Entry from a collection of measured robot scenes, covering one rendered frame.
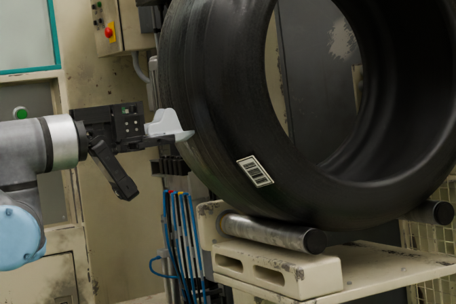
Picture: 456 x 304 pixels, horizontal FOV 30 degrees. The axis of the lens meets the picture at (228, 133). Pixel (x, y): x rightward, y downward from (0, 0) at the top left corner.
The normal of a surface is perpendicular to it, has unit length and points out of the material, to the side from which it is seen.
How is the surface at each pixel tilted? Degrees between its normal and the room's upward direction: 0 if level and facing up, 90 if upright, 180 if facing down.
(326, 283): 90
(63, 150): 106
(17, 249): 93
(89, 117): 90
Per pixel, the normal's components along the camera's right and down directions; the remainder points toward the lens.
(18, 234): 0.25, 0.06
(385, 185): 0.45, 0.18
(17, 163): 0.65, -0.07
